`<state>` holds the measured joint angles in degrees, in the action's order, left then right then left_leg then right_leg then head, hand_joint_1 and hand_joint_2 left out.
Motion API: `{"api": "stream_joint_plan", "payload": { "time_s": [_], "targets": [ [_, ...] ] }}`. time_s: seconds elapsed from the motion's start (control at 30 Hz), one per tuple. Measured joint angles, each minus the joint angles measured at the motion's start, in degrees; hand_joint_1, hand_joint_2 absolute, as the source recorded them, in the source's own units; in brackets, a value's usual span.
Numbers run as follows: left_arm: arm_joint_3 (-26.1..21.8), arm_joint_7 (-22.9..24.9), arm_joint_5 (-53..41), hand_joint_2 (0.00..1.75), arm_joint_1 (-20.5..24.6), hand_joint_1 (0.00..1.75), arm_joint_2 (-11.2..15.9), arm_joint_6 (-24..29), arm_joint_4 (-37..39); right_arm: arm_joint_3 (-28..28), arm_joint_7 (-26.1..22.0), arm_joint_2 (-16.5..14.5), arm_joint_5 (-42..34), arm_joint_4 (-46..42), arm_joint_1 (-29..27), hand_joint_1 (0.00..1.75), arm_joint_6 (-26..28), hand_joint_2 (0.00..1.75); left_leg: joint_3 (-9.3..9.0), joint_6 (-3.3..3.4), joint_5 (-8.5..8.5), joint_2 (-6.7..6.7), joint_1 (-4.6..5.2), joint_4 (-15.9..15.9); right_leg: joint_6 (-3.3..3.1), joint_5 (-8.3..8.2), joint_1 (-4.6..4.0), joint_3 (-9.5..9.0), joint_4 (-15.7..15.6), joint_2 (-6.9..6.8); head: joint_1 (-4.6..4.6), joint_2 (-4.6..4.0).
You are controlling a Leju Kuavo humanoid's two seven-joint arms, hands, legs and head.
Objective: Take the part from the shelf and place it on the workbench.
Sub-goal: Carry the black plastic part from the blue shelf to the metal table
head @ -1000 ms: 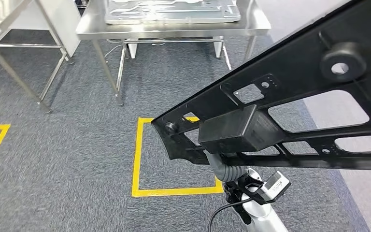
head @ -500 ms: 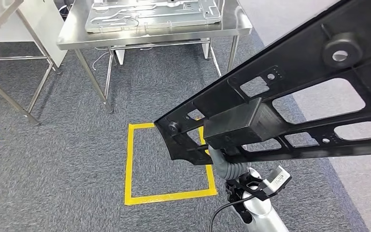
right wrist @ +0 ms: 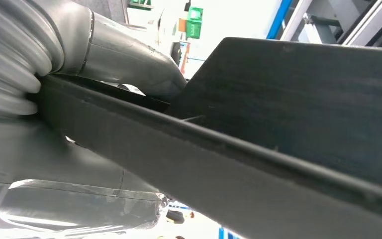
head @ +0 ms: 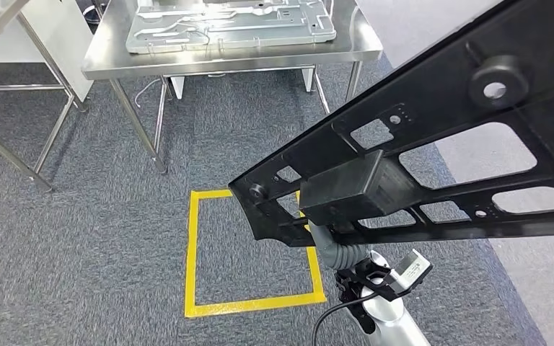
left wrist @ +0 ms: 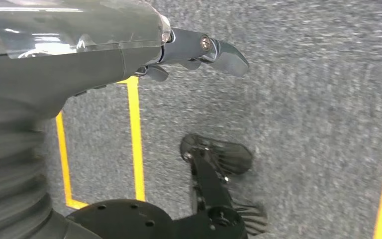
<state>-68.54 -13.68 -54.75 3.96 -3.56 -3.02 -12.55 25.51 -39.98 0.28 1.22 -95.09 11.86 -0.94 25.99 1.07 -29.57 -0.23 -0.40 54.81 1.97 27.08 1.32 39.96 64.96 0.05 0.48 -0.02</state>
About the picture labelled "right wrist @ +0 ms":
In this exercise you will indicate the grey metal frame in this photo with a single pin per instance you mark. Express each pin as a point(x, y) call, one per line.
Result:
point(322, 29)

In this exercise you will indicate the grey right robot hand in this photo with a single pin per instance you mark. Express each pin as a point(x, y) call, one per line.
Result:
point(46, 171)

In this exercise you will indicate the green plastic crate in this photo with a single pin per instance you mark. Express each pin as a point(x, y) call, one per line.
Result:
point(194, 26)

